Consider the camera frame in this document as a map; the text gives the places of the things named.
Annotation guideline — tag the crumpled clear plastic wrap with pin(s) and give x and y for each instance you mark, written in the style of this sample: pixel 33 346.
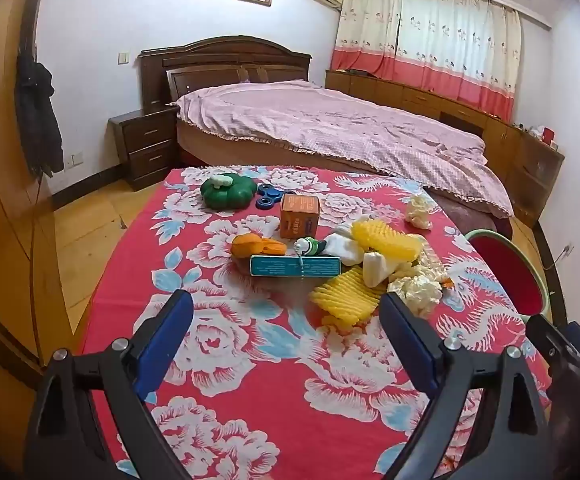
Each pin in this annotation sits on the crumpled clear plastic wrap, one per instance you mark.
pixel 429 262

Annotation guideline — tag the teal and white medicine box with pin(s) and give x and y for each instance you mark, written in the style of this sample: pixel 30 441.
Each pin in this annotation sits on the teal and white medicine box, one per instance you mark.
pixel 290 266

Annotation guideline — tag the white and red curtain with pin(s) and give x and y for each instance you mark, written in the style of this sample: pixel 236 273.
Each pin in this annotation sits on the white and red curtain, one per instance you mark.
pixel 434 40

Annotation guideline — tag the red round chair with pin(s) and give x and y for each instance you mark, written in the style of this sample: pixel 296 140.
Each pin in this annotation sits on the red round chair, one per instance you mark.
pixel 509 270

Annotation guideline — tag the small green white toy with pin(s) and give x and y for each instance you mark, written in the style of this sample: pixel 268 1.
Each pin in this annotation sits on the small green white toy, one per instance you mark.
pixel 310 246

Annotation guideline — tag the orange plastic toy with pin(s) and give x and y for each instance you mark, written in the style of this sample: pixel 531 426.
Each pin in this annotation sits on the orange plastic toy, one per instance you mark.
pixel 255 246

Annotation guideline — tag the small red box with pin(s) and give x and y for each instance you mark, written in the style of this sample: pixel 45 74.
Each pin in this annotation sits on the small red box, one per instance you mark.
pixel 548 136

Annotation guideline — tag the white wall switch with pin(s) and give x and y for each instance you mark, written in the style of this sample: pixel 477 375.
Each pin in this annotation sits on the white wall switch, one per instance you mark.
pixel 124 57

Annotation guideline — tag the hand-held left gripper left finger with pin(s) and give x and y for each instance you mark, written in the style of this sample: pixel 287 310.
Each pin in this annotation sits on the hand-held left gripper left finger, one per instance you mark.
pixel 170 340

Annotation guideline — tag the crumpled white paper ball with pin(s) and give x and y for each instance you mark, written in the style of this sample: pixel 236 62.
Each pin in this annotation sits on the crumpled white paper ball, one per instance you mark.
pixel 418 212

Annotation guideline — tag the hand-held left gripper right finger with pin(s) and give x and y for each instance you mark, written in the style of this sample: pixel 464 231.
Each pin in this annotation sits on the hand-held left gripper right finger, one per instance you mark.
pixel 409 345

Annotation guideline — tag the wooden wardrobe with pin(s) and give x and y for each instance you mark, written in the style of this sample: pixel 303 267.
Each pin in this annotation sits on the wooden wardrobe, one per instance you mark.
pixel 0 195

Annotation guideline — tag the orange cardboard box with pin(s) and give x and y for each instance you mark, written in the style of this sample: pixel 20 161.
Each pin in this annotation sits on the orange cardboard box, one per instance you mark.
pixel 297 217

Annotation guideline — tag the dark wooden bed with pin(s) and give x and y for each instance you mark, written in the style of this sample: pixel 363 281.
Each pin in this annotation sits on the dark wooden bed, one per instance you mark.
pixel 220 67

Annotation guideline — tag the long low wooden cabinet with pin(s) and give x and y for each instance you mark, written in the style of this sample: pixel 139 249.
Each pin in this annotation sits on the long low wooden cabinet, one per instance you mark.
pixel 419 97

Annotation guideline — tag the blue fidget spinner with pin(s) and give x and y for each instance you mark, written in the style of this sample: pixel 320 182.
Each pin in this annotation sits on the blue fidget spinner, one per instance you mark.
pixel 269 196

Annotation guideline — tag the pink checked bedspread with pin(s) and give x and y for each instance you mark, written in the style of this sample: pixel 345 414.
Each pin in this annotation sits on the pink checked bedspread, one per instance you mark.
pixel 330 125

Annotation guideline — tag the crumpled white plastic bag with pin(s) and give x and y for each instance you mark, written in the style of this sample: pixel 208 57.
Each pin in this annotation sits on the crumpled white plastic bag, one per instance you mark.
pixel 414 295

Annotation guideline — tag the yellow foam fruit net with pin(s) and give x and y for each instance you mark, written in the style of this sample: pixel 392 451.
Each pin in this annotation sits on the yellow foam fruit net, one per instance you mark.
pixel 345 297
pixel 384 240

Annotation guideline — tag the wooden corner shelf cabinet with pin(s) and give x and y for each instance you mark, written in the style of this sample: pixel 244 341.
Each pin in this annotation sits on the wooden corner shelf cabinet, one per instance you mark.
pixel 537 175

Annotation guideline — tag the dark wooden nightstand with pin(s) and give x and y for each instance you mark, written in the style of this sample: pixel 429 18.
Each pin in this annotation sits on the dark wooden nightstand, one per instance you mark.
pixel 147 145

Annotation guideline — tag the dark hanging jacket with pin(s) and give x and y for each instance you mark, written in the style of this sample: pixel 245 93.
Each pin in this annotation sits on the dark hanging jacket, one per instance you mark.
pixel 37 120

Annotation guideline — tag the white wall outlet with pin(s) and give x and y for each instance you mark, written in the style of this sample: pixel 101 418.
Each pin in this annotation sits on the white wall outlet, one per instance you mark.
pixel 75 160

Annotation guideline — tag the red floral tablecloth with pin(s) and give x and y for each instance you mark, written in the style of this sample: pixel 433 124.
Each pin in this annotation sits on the red floral tablecloth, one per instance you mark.
pixel 250 375

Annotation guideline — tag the white sock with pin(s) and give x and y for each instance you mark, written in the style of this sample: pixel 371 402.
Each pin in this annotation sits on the white sock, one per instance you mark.
pixel 345 249

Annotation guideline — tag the green pumpkin-shaped toy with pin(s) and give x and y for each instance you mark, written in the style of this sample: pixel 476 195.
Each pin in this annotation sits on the green pumpkin-shaped toy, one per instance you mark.
pixel 232 194

